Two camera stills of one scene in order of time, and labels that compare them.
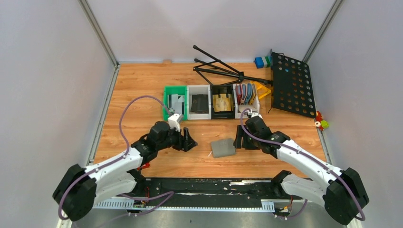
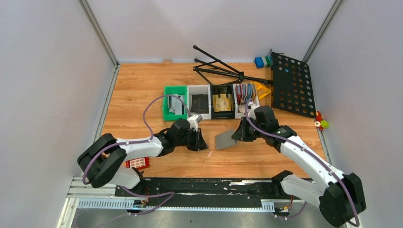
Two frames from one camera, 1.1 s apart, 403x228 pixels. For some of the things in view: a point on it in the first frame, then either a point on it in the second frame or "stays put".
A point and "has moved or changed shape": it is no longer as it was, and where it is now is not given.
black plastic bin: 219,90 stays put
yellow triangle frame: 261,90 stays put
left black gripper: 186,143 -> 200,144
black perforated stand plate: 291,85 stays put
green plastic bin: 175,90 stays put
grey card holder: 223,147 has moved or changed shape
